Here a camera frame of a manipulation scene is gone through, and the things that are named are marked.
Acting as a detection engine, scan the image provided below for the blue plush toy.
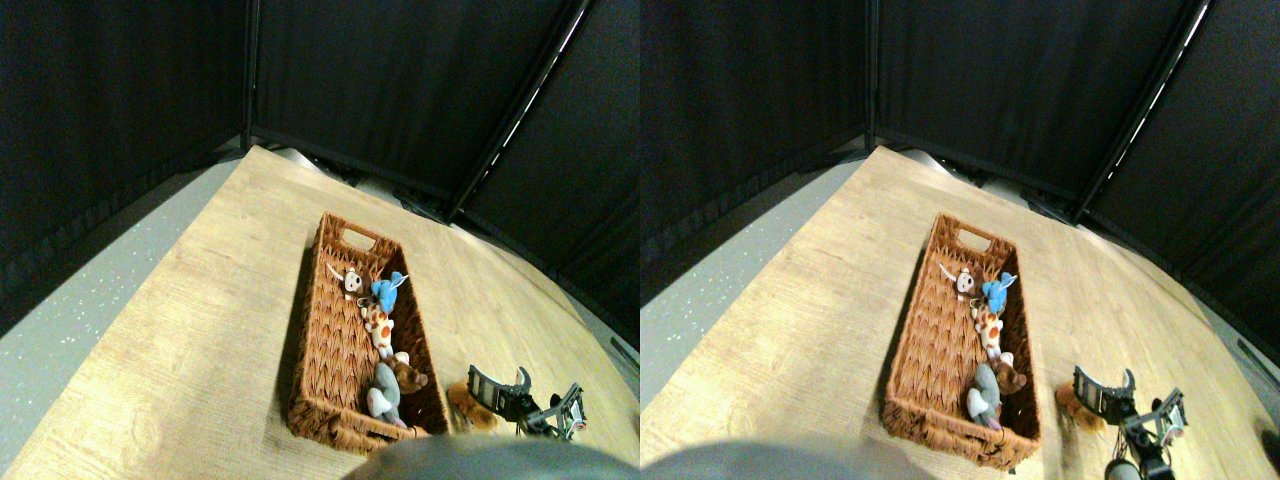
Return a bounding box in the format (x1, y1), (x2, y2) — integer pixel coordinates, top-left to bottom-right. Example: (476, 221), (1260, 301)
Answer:
(981, 271), (1020, 315)
(370, 270), (410, 315)

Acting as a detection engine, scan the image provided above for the brown white-faced plush toy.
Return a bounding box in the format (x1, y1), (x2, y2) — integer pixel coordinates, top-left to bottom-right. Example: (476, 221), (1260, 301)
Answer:
(938, 262), (977, 302)
(326, 262), (367, 302)

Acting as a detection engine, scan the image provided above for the black curtain stand pole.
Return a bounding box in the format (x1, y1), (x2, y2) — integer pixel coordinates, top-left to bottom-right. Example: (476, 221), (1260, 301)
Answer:
(242, 0), (260, 153)
(446, 0), (593, 220)
(864, 0), (880, 153)
(1074, 0), (1213, 220)

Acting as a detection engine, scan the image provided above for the dark brown plush toy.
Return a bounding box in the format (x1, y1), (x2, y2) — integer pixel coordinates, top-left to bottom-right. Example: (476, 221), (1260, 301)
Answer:
(390, 352), (430, 394)
(995, 352), (1030, 395)

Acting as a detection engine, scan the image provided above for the brown wicker basket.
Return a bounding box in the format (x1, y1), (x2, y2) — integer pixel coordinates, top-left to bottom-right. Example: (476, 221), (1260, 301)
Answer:
(288, 212), (452, 457)
(882, 213), (1044, 472)

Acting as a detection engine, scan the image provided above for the orange plush toy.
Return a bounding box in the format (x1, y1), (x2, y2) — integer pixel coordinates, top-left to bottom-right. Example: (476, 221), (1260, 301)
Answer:
(447, 382), (499, 434)
(1055, 383), (1107, 434)

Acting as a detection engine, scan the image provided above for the grey plush toy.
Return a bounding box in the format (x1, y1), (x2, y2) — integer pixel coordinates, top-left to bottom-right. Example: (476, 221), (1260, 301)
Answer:
(966, 362), (1005, 432)
(366, 362), (407, 430)

